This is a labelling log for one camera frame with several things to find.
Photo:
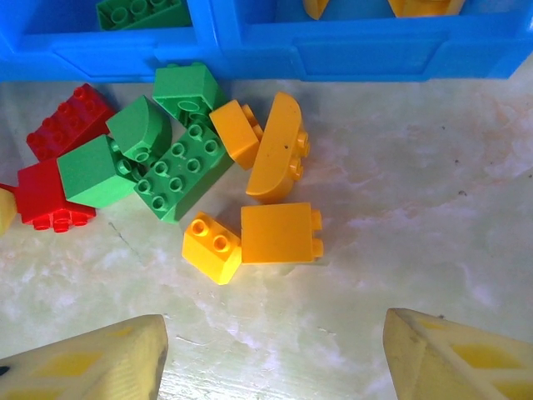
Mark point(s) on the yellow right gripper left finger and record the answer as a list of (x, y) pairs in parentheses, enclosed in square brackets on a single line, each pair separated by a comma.
[(91, 366)]

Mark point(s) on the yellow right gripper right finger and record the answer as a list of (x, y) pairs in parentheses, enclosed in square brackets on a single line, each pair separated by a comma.
[(458, 362)]

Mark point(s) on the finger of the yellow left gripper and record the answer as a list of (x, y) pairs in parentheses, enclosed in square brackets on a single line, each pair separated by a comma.
[(6, 210)]

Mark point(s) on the red square lego brick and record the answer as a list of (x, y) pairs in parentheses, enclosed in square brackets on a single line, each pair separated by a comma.
[(39, 191)]

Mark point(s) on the green square lego brick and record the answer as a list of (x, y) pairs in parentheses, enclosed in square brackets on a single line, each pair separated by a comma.
[(89, 171), (183, 83)]

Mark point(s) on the red long lego brick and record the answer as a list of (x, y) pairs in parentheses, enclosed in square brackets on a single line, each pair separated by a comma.
[(71, 121)]

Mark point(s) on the green curved lego brick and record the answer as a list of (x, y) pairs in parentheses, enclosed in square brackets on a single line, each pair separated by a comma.
[(133, 121)]

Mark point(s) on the small yellow lego brick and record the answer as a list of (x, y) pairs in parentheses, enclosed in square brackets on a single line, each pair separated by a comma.
[(208, 254), (316, 8)]

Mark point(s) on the green long lego brick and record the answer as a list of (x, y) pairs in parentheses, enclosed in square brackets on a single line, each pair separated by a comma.
[(179, 175), (125, 16)]

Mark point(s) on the yellow square lego brick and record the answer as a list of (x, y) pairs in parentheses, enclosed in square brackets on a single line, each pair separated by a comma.
[(275, 233)]

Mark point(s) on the yellow sloped lego brick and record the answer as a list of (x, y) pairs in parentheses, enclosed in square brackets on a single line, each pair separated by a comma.
[(233, 129)]

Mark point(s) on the yellow long curved lego brick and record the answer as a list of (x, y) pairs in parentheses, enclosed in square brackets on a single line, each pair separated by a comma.
[(275, 150)]

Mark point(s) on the blue plastic sorting bin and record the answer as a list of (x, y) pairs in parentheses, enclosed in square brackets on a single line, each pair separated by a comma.
[(366, 54), (83, 58)]

